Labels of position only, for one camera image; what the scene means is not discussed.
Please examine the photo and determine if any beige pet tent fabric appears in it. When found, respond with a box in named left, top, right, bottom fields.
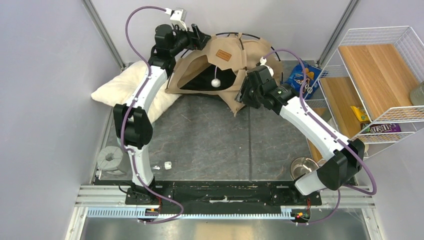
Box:
left=165, top=33, right=283, bottom=114

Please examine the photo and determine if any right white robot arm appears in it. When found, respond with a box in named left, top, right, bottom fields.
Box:
left=235, top=65, right=365, bottom=196

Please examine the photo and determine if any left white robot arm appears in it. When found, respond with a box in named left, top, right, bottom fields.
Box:
left=113, top=23, right=212, bottom=198

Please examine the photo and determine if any steel pet bowl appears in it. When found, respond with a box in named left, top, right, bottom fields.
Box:
left=290, top=157, right=319, bottom=180

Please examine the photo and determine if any white pompom toy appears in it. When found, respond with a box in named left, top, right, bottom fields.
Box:
left=210, top=66, right=221, bottom=88

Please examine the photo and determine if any blue chip bag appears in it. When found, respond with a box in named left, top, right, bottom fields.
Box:
left=284, top=61, right=323, bottom=100

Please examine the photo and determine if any white fluffy pillow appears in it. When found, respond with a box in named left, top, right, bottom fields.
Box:
left=90, top=60, right=180, bottom=123

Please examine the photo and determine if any small white plastic cap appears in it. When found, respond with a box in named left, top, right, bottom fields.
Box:
left=164, top=161, right=172, bottom=170

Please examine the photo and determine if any yellow snack packet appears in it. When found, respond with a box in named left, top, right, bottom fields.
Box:
left=350, top=106, right=370, bottom=122

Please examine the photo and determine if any purple candy bag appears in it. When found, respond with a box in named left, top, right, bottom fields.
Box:
left=361, top=123, right=402, bottom=134

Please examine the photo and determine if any grey toilet paper roll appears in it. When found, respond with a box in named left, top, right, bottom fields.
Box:
left=96, top=146, right=131, bottom=175

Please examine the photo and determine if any clear glass jar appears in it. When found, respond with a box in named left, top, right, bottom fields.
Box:
left=409, top=82, right=424, bottom=106

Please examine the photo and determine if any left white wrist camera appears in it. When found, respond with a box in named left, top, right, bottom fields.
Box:
left=165, top=8, right=188, bottom=32

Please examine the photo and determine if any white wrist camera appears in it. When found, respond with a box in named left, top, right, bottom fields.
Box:
left=259, top=57, right=274, bottom=77
left=165, top=8, right=188, bottom=32

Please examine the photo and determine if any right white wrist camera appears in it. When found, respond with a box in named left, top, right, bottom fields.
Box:
left=259, top=57, right=274, bottom=77

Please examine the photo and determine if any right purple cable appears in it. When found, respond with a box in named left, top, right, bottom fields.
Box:
left=261, top=48, right=378, bottom=226

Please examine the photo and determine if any white wire shelf rack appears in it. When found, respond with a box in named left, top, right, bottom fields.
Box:
left=307, top=26, right=424, bottom=158

